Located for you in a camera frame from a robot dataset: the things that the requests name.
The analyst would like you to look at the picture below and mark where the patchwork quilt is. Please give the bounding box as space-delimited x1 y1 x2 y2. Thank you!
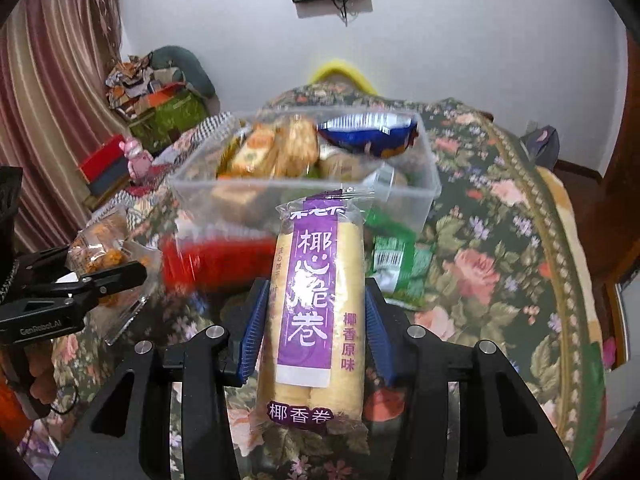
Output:
82 112 242 242

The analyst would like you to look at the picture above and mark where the green snack packet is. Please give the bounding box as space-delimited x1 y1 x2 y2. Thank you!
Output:
367 210 436 311

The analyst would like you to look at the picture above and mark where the red snack packet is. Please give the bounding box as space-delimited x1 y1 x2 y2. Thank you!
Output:
160 237 279 292

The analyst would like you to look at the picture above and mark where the pile of printed cloths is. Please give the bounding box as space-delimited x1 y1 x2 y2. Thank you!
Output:
104 55 187 112

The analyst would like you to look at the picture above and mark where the red gift box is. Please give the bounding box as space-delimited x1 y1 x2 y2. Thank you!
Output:
80 135 134 197

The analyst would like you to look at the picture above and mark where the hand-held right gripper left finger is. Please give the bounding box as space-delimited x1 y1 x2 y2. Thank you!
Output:
47 277 271 480

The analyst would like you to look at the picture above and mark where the purple label roll packet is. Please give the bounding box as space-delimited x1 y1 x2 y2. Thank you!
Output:
249 189 375 456

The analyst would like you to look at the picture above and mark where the braided black white cable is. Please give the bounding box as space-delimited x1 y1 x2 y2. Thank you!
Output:
0 259 22 303

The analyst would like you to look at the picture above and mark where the orange red box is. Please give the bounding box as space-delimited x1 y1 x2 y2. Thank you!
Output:
144 83 187 111

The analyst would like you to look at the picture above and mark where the blue white snack packet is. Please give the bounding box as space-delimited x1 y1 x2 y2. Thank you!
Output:
317 111 420 160

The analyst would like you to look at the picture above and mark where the yellow foam tube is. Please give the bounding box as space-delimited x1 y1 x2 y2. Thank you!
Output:
308 60 379 95

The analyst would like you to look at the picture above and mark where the orange pastry packet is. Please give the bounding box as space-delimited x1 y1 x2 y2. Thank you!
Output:
227 125 281 179

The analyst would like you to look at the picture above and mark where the orange cloth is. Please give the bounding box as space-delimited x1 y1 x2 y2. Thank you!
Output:
0 384 32 437

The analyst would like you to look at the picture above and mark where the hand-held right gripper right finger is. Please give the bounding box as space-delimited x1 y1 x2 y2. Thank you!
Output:
364 277 581 480

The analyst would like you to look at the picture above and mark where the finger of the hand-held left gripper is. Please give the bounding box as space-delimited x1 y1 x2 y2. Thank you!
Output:
30 261 149 312
15 245 81 287

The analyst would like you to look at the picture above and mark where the striped red beige curtain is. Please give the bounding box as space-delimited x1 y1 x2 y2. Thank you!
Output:
0 0 130 257

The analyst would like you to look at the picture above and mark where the pink plush toy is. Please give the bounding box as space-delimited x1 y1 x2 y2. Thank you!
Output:
118 135 156 180

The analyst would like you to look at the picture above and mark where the clear packet of orange snacks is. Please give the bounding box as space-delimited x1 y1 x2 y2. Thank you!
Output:
67 205 164 346

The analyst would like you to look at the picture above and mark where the clear plastic container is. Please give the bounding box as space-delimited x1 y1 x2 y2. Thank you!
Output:
167 108 442 242

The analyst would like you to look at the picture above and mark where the person's left hand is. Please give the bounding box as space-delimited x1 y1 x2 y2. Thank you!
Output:
27 344 57 407

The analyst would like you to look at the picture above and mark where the grey backpack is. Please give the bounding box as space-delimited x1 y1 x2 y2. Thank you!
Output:
520 125 559 172

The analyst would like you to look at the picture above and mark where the green patterned bag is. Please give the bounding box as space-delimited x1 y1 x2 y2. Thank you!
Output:
127 91 212 154

